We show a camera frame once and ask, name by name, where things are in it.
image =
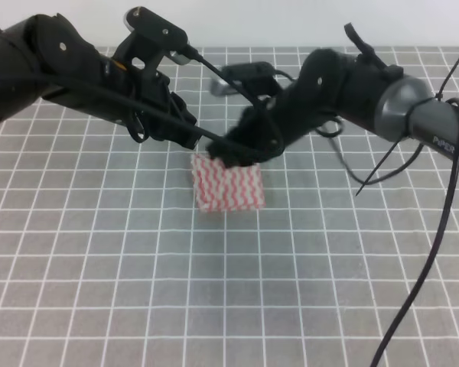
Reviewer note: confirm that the black cable tie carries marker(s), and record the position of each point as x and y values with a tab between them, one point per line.
387	101

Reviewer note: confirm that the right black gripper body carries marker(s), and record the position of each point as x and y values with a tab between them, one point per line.
303	106

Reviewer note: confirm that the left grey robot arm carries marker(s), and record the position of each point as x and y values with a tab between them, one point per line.
44	57

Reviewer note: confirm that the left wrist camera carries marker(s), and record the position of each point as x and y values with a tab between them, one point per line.
160	32

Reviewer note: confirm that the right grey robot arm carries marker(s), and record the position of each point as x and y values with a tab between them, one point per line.
361	89

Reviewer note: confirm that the pink white wavy towel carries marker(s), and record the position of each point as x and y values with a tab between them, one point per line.
218	188

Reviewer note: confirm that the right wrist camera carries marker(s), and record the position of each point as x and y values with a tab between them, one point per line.
256	78

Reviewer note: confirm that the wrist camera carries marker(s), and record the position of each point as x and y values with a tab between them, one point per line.
256	78
160	32

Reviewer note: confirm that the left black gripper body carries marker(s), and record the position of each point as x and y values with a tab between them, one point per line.
126	89

